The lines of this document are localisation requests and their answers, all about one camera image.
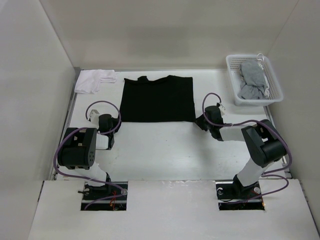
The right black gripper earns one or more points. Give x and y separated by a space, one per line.
199 121

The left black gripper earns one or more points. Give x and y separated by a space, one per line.
116 121

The black tank top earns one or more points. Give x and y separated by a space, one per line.
167 99

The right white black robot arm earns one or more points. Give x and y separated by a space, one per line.
262 140

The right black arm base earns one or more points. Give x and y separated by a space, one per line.
232 199

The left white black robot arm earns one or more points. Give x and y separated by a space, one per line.
78 152

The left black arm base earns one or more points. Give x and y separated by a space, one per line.
102 198

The folded white tank top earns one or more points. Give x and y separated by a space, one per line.
89 81

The grey tank top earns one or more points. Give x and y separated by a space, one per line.
254 84

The white plastic basket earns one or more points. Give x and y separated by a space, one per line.
233 62

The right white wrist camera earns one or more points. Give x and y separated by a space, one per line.
221 108

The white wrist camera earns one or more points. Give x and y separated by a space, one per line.
221 108
94 117

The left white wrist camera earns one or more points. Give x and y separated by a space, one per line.
94 117

